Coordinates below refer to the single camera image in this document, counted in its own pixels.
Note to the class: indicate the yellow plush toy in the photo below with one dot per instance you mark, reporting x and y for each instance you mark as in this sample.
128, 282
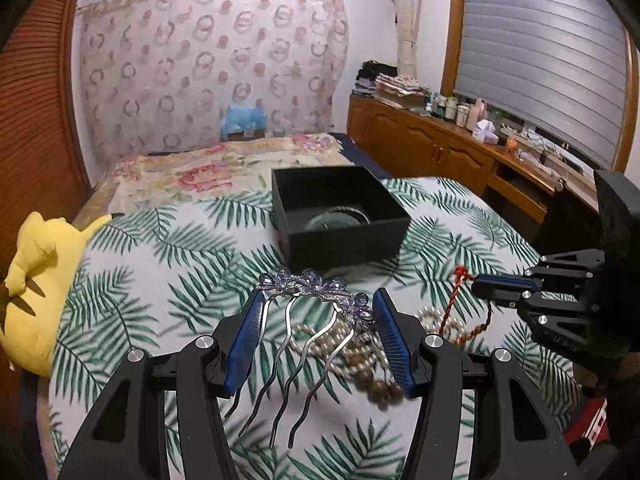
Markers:
40, 280

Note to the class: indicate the grey window blind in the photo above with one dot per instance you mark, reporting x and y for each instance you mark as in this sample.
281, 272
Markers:
540, 50

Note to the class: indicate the tied lace curtain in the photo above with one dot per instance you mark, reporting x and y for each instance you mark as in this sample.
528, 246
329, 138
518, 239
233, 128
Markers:
407, 15

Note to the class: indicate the palm leaf blanket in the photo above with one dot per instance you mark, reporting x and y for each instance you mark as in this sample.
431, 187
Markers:
200, 270

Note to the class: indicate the wooden louvered wardrobe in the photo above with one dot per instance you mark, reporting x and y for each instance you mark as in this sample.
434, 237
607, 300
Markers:
35, 110

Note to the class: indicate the floral bedspread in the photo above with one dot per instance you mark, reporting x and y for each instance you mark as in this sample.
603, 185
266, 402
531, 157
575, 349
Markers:
210, 175

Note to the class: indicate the navy bed sheet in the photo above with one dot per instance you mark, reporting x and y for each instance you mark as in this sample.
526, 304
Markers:
357, 155

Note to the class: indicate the stack of dark clothes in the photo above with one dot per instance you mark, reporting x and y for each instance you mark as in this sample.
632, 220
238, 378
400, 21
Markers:
372, 77

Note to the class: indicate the wooden window frame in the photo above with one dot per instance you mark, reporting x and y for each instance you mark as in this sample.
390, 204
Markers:
452, 35

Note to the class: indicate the round glassy bangle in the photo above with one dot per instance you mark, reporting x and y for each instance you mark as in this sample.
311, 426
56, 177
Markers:
335, 220

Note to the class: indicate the stack of floral fabrics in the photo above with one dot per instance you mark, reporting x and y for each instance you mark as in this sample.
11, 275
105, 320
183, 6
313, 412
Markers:
402, 87

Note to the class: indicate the row of toiletry bottles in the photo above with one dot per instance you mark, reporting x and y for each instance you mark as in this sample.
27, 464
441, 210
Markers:
457, 110

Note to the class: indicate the pink tissue box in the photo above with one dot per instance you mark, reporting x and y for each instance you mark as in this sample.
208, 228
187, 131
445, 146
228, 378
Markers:
485, 132

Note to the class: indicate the red printed cloth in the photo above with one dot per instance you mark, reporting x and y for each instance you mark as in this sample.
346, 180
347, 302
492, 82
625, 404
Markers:
592, 420

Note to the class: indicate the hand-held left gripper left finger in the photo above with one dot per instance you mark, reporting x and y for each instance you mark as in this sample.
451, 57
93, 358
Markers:
245, 345

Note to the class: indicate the purple flower hair comb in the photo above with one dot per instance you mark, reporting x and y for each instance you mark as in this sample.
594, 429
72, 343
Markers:
300, 287

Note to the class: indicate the black jewelry box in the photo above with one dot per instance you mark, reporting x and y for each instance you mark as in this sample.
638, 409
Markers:
345, 245

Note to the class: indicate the small orange ornament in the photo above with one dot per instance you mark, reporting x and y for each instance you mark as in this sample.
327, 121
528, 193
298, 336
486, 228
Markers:
512, 145

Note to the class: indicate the wooden sideboard cabinet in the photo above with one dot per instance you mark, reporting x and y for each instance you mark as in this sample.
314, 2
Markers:
425, 145

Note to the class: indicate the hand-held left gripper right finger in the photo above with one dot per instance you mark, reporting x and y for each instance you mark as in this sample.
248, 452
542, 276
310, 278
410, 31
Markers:
392, 350

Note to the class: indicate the blue plush toy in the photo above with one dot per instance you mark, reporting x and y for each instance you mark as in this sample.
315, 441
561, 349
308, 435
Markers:
242, 117

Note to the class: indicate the circle patterned curtain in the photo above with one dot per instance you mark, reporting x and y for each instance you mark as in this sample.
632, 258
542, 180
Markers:
200, 60

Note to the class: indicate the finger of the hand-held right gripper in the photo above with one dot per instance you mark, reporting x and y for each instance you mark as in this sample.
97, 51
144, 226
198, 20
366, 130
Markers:
505, 296
502, 281

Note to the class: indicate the white power strip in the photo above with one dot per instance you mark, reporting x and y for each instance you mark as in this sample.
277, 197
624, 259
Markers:
545, 165

